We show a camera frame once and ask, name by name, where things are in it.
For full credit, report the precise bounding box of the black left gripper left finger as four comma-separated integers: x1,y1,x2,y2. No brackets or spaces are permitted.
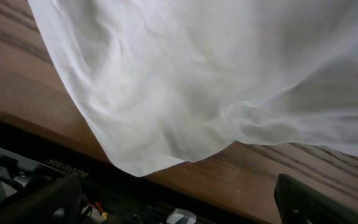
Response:
0,174,81,224

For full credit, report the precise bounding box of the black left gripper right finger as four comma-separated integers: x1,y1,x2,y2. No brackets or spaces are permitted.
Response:
274,174,358,224

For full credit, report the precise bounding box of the white Puma t-shirt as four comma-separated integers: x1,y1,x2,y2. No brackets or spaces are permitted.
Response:
29,0,358,177

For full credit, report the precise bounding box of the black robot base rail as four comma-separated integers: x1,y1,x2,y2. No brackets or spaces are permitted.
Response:
0,122,249,223

